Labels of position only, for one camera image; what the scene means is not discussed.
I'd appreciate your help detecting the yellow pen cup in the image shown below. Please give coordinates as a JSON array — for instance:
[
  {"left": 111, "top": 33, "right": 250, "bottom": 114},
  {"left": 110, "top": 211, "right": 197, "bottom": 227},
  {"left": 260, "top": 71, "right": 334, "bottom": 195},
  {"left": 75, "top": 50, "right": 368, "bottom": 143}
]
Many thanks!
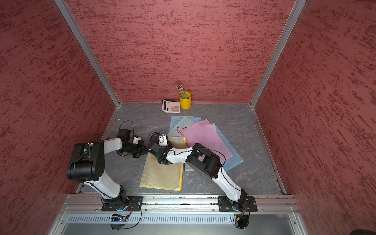
[{"left": 180, "top": 92, "right": 192, "bottom": 110}]

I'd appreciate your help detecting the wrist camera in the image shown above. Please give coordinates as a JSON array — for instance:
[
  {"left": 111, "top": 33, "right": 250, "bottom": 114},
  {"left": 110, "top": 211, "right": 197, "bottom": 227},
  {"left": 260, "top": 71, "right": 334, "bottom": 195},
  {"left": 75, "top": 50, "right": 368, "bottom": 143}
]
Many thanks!
[
  {"left": 117, "top": 129, "right": 142, "bottom": 144},
  {"left": 158, "top": 132, "right": 168, "bottom": 146}
]

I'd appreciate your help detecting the coloured pencils bundle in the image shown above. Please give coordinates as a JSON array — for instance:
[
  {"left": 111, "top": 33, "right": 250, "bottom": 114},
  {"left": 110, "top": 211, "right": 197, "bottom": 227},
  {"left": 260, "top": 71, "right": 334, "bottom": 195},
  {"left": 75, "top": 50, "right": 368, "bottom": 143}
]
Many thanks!
[{"left": 177, "top": 86, "right": 188, "bottom": 99}]

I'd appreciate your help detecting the aluminium corner post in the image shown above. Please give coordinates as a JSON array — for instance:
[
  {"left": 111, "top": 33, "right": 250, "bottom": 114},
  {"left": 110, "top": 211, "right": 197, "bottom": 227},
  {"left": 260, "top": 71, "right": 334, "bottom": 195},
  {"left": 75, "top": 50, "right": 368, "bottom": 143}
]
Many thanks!
[
  {"left": 54, "top": 0, "right": 121, "bottom": 108},
  {"left": 250, "top": 0, "right": 306, "bottom": 109}
]

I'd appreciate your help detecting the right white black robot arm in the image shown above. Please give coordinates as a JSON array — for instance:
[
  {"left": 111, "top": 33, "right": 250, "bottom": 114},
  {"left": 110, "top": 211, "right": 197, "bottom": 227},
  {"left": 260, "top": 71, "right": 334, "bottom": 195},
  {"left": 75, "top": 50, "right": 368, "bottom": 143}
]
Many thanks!
[{"left": 148, "top": 142, "right": 248, "bottom": 212}]

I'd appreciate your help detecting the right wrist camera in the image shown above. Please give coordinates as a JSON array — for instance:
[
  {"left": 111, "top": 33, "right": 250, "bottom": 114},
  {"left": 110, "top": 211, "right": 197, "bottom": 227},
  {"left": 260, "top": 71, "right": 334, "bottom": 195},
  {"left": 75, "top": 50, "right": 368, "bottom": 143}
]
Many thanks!
[{"left": 158, "top": 132, "right": 168, "bottom": 146}]

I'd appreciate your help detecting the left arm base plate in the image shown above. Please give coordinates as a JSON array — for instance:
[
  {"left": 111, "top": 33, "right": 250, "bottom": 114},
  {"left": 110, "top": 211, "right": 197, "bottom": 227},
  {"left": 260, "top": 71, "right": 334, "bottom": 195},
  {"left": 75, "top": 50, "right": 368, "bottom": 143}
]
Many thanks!
[{"left": 101, "top": 196, "right": 144, "bottom": 212}]

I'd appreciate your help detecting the left aluminium corner post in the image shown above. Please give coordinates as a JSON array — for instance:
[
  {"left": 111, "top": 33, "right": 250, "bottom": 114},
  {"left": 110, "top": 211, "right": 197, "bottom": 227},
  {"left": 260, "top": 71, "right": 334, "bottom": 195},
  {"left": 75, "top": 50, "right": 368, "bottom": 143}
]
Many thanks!
[{"left": 54, "top": 0, "right": 121, "bottom": 108}]

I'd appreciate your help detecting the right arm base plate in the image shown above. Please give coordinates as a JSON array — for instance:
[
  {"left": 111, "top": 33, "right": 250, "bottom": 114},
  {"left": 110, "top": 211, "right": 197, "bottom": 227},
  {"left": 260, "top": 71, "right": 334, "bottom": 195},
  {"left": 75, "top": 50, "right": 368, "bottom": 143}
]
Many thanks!
[{"left": 218, "top": 196, "right": 258, "bottom": 212}]

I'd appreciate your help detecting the pink mesh document bag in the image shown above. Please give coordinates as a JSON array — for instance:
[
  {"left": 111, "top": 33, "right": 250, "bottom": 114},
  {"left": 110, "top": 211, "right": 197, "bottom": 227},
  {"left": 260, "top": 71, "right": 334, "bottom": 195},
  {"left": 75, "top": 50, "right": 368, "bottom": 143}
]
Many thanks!
[{"left": 180, "top": 119, "right": 233, "bottom": 162}]

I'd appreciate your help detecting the blue mesh document bag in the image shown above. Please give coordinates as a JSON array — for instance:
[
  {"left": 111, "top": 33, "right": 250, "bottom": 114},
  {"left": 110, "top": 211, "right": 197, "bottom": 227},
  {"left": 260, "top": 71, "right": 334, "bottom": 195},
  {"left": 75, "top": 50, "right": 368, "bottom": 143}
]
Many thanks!
[{"left": 211, "top": 124, "right": 244, "bottom": 172}]

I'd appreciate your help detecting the pink desk calculator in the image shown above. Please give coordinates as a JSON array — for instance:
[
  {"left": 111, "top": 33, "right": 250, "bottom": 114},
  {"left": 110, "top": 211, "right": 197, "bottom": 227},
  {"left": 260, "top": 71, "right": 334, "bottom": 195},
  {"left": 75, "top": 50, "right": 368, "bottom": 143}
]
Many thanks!
[{"left": 162, "top": 100, "right": 181, "bottom": 114}]

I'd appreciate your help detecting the aluminium front rail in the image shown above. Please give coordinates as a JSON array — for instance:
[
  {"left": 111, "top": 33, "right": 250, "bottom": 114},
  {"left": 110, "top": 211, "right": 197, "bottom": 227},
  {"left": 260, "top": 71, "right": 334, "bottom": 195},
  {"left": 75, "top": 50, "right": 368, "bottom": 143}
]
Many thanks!
[{"left": 49, "top": 193, "right": 307, "bottom": 235}]

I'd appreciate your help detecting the white mesh document bag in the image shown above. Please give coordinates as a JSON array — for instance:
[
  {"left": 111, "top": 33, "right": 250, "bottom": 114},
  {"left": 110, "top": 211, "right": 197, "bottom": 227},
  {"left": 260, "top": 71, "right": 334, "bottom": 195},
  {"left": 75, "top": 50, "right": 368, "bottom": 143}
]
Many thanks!
[{"left": 184, "top": 163, "right": 194, "bottom": 171}]

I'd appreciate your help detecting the light blue document bag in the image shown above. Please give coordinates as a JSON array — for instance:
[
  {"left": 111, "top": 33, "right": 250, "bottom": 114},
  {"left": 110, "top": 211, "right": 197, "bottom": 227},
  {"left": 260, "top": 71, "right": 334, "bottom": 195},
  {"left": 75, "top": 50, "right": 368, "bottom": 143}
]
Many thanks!
[{"left": 169, "top": 116, "right": 201, "bottom": 131}]

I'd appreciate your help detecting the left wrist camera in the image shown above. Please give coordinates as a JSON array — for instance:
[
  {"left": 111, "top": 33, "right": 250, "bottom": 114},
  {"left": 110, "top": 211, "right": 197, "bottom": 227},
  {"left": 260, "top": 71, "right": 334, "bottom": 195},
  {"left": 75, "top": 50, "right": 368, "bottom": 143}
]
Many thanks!
[{"left": 117, "top": 129, "right": 142, "bottom": 144}]

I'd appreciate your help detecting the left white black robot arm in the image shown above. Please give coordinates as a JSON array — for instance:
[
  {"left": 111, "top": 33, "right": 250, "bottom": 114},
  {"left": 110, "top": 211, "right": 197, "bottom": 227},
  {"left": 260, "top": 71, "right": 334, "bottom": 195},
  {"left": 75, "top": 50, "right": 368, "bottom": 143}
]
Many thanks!
[{"left": 66, "top": 138, "right": 147, "bottom": 208}]

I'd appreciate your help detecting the green mesh document bag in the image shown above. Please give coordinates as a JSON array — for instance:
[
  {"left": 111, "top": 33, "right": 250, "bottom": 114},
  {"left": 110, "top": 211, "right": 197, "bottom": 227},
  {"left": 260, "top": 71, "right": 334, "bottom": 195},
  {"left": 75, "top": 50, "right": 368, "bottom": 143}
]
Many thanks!
[{"left": 167, "top": 116, "right": 201, "bottom": 137}]

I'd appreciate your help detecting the yellow mesh document bag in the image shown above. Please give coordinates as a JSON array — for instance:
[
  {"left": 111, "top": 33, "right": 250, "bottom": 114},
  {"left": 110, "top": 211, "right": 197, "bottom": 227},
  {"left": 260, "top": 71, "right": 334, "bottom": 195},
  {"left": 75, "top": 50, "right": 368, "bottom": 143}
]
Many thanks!
[{"left": 140, "top": 153, "right": 184, "bottom": 191}]

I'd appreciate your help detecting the right aluminium corner post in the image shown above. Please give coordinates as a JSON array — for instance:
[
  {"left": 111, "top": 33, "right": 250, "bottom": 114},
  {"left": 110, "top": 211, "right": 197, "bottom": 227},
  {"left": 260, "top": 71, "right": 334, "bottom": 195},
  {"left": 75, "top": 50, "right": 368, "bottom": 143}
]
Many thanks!
[{"left": 250, "top": 0, "right": 306, "bottom": 109}]

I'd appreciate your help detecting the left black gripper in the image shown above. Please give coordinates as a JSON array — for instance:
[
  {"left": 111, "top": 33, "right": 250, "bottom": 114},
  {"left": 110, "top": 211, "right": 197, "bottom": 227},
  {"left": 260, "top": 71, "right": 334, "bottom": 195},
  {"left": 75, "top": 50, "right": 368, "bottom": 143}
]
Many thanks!
[{"left": 117, "top": 139, "right": 151, "bottom": 158}]

